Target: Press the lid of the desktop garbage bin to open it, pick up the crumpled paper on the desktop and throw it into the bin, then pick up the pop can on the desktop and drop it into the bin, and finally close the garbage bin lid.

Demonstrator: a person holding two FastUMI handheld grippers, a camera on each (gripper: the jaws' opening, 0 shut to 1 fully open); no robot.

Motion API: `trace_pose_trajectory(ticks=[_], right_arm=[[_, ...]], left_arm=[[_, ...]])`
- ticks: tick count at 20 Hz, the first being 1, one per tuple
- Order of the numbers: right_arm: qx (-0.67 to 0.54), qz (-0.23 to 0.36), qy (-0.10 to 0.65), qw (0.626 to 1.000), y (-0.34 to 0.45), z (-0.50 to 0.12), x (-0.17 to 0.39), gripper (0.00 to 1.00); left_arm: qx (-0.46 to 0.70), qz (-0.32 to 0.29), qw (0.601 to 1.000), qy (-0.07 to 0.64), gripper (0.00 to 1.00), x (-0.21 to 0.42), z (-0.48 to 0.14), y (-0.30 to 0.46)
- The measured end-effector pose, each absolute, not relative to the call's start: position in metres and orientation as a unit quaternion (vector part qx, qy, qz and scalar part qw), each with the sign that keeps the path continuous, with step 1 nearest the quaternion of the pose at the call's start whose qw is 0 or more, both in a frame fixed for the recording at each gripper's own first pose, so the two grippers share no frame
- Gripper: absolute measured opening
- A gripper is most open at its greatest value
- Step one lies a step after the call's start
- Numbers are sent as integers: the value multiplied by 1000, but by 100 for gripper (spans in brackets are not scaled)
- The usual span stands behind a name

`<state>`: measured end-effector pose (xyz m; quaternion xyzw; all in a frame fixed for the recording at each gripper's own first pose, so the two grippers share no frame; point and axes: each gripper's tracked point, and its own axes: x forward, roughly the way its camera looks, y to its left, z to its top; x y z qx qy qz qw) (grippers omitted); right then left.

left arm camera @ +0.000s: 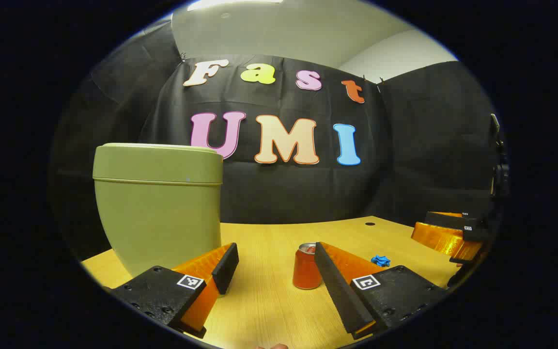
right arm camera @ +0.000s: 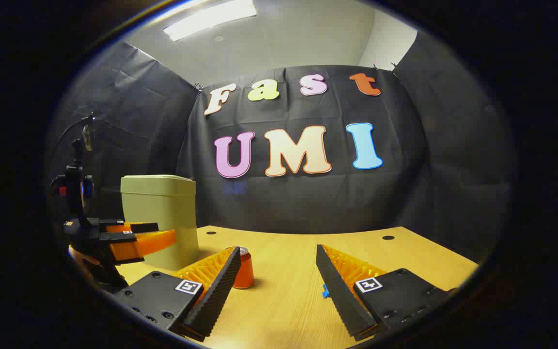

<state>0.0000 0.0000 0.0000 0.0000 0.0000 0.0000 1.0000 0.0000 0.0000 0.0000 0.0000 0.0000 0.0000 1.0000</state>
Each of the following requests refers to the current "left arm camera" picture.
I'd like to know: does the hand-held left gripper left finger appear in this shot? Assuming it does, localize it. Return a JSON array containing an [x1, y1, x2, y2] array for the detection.
[[109, 242, 240, 339]]

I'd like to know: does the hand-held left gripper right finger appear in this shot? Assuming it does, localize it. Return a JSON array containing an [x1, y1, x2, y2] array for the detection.
[[314, 241, 449, 340]]

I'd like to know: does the red pop can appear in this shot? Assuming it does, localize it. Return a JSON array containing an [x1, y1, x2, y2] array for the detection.
[[293, 242, 323, 290]]

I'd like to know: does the green desktop garbage bin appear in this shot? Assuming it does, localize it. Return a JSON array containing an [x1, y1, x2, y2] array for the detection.
[[93, 143, 224, 278]]

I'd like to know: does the wooden desktop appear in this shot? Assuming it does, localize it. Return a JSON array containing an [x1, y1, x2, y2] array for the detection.
[[81, 216, 459, 349]]

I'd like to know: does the black backdrop cloth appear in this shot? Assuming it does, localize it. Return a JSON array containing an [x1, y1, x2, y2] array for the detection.
[[49, 22, 502, 262]]

